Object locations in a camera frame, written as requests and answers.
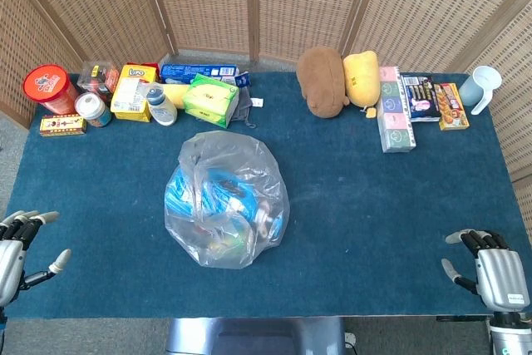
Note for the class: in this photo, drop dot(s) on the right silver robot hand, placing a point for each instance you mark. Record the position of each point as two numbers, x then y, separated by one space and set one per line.
498 274

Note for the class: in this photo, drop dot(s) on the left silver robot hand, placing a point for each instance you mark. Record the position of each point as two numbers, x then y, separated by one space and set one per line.
9 257

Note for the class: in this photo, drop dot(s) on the clear plastic bag with items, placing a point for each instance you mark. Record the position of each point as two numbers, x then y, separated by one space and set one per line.
226 201

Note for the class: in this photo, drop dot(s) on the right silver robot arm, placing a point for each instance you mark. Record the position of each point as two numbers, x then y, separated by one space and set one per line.
511 332

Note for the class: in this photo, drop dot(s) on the dark robot base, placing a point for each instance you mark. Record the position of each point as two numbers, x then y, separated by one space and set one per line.
257 336

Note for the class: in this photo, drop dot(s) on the red yellow small flat box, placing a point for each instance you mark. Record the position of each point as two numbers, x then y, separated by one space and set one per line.
62 125

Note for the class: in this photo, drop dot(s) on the small can with white lid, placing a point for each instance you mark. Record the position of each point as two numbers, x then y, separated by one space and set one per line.
93 109

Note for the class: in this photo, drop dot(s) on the red lidded round canister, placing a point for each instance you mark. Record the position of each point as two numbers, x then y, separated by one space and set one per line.
50 88

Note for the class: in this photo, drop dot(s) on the orange curry box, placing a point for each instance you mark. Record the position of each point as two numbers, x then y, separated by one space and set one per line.
451 106

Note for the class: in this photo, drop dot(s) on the pale blue measuring cup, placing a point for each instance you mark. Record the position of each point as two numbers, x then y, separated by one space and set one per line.
480 87

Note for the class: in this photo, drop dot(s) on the dark blue snack packet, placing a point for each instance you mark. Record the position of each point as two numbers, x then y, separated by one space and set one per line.
420 97

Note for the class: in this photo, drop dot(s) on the pastel tissue pack strip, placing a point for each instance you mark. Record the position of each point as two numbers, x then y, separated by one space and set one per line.
394 109

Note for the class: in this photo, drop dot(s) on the clear plastic box red items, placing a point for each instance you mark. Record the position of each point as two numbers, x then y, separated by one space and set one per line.
99 77

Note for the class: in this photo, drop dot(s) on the yellow snack box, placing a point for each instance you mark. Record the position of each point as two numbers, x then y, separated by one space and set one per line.
131 93

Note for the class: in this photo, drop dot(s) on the white bottle with blue cap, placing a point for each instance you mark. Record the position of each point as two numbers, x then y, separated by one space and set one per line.
161 105

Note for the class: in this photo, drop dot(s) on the yellow sponge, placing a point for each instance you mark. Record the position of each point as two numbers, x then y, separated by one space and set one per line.
176 94

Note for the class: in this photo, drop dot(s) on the yellow plush toy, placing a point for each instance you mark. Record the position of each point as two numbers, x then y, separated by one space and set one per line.
362 78

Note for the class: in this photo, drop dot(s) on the blue table cloth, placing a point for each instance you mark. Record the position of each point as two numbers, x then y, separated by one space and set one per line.
266 222

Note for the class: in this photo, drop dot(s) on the green tissue pack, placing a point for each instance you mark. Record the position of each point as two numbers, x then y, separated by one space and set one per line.
210 100

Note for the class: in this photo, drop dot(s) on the brown capybara plush toy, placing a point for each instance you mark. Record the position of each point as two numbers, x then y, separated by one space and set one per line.
324 82

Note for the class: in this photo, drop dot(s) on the blue toothpaste box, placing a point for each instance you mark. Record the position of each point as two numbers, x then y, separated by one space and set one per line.
195 72

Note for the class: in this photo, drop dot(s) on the woven bamboo folding screen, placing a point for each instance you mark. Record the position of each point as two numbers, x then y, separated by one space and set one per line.
266 6

